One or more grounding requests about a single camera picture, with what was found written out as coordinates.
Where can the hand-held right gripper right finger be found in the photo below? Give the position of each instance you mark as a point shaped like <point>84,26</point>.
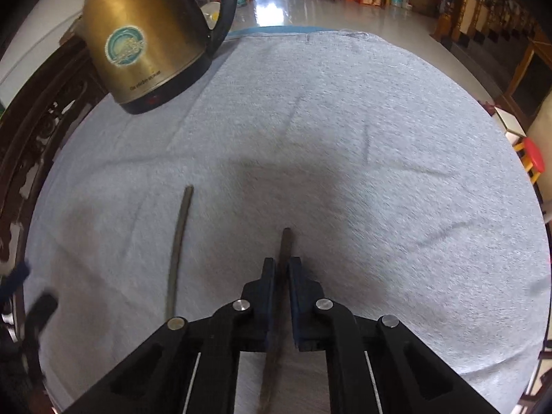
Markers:
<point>298,302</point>

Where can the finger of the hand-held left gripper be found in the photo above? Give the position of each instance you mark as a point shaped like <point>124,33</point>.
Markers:
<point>41,310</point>
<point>15,279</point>

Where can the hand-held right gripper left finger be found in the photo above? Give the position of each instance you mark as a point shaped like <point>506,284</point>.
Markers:
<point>269,297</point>

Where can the grey-brown chopstick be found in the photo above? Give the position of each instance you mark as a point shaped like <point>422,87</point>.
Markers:
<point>177,250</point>
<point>286,241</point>

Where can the dark carved wooden chair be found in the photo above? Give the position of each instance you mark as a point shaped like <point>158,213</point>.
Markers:
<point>26,146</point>

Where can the grey tablecloth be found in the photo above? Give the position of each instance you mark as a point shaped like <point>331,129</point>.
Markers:
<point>345,159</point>

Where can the blue cloth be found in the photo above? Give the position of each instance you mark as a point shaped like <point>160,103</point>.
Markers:
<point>276,31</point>

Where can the gold electric kettle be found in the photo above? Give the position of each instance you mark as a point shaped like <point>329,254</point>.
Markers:
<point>146,43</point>

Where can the red stool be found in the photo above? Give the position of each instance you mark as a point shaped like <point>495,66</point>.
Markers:
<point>532,157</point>

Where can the small white box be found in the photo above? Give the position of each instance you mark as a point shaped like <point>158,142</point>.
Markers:
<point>509,121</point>

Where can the wooden staircase railing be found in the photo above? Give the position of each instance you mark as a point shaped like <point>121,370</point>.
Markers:
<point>496,8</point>

